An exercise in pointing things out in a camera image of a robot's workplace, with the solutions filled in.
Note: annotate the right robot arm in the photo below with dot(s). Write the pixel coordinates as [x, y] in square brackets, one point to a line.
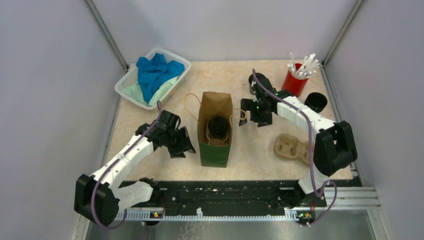
[331, 144]

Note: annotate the green brown paper bag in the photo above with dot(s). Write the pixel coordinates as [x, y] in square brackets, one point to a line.
[212, 104]

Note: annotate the red cylindrical straw holder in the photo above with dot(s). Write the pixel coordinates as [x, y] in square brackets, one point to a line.
[293, 84]

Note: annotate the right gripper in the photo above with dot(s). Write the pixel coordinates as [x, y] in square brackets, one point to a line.
[246, 105]

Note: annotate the black coffee cup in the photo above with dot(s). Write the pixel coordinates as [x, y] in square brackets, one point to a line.
[316, 101]
[259, 76]

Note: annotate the light green cloth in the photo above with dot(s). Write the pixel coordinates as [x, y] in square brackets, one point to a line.
[134, 91]

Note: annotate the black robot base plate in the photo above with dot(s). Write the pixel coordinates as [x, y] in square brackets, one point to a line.
[230, 198]

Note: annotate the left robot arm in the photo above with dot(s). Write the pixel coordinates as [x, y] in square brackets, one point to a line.
[100, 197]

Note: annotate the blue cloth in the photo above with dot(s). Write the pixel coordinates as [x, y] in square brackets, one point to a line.
[154, 72]

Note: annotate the single pulp cup carrier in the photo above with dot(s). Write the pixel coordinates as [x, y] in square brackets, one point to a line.
[215, 141]

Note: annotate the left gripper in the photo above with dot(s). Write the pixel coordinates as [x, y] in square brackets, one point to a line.
[185, 144]

